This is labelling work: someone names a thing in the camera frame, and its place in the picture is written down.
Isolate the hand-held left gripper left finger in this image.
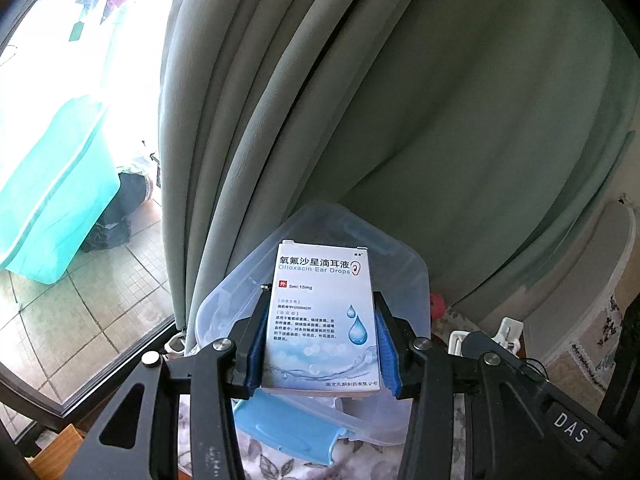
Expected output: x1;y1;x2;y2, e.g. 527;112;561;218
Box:
75;290;273;480

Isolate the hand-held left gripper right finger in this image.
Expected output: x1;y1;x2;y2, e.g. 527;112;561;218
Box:
372;290;556;480

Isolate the white medicine box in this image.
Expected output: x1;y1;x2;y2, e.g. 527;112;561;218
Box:
260;241;383;401

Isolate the clear plastic storage container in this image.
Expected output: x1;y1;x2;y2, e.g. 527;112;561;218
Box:
192;201;432;466

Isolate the beige quilted lace mattress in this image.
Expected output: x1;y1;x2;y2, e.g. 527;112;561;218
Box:
520;195;631;401

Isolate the grey floral blanket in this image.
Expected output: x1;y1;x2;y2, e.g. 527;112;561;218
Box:
240;300;481;480

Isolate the dark cloth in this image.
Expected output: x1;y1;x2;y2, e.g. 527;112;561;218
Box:
80;170;163;253

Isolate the green curtain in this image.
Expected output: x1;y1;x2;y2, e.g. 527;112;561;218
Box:
157;0;640;361

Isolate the teal plastic tub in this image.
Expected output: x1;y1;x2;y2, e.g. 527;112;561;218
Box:
0;95;122;286

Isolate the black window frame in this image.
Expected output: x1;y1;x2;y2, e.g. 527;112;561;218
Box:
0;310;186;441

